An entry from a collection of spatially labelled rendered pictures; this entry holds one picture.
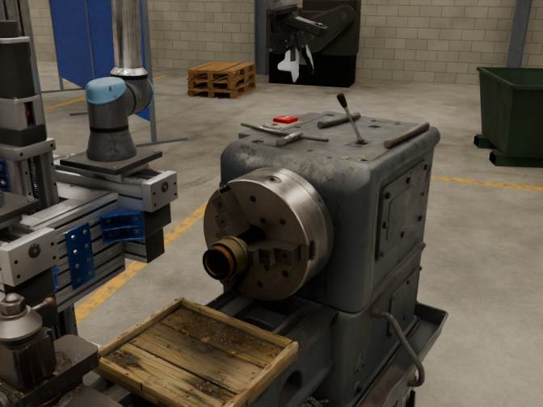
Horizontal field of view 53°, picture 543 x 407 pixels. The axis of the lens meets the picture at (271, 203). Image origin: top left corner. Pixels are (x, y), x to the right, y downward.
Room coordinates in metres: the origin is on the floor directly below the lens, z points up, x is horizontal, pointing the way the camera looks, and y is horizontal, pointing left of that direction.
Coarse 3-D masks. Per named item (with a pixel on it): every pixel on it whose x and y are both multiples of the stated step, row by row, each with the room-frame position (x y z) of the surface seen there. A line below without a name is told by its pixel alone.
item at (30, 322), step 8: (0, 312) 0.78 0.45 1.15; (32, 312) 0.79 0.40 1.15; (0, 320) 0.76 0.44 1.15; (8, 320) 0.76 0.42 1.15; (16, 320) 0.76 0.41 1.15; (24, 320) 0.76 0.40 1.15; (32, 320) 0.77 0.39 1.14; (40, 320) 0.79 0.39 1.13; (0, 328) 0.75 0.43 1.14; (8, 328) 0.75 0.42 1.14; (16, 328) 0.75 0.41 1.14; (24, 328) 0.76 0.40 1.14; (32, 328) 0.76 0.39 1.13; (0, 336) 0.74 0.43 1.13; (8, 336) 0.74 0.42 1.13; (16, 336) 0.74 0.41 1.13; (24, 336) 0.75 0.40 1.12
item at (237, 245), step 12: (228, 240) 1.13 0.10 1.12; (240, 240) 1.15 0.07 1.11; (204, 252) 1.10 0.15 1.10; (216, 252) 1.08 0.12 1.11; (228, 252) 1.09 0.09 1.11; (240, 252) 1.11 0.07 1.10; (204, 264) 1.10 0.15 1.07; (216, 264) 1.13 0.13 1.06; (228, 264) 1.07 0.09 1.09; (240, 264) 1.10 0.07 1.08; (216, 276) 1.09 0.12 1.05; (228, 276) 1.08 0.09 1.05
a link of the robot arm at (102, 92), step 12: (96, 84) 1.64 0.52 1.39; (108, 84) 1.64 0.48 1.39; (120, 84) 1.65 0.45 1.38; (96, 96) 1.61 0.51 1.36; (108, 96) 1.61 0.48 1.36; (120, 96) 1.64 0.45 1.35; (132, 96) 1.70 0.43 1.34; (96, 108) 1.61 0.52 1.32; (108, 108) 1.61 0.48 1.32; (120, 108) 1.63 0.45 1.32; (132, 108) 1.70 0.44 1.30; (96, 120) 1.61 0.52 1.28; (108, 120) 1.61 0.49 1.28; (120, 120) 1.63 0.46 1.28
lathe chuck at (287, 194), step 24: (216, 192) 1.27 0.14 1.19; (240, 192) 1.23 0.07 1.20; (264, 192) 1.19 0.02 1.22; (288, 192) 1.19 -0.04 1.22; (216, 216) 1.27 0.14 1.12; (264, 216) 1.19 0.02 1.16; (288, 216) 1.15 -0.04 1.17; (312, 216) 1.18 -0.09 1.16; (216, 240) 1.27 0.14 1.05; (288, 240) 1.15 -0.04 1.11; (312, 240) 1.15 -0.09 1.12; (312, 264) 1.14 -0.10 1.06; (240, 288) 1.23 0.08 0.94; (264, 288) 1.19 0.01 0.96; (288, 288) 1.15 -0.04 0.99
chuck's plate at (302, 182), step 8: (264, 168) 1.32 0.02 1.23; (272, 168) 1.31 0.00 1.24; (280, 168) 1.31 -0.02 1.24; (288, 176) 1.26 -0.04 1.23; (296, 176) 1.27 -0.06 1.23; (304, 184) 1.25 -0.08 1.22; (312, 192) 1.24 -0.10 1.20; (320, 200) 1.24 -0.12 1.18; (320, 208) 1.21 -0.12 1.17; (328, 216) 1.22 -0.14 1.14; (328, 224) 1.21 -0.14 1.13; (328, 232) 1.20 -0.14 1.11; (328, 240) 1.20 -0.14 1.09; (328, 248) 1.20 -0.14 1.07; (328, 256) 1.21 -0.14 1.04
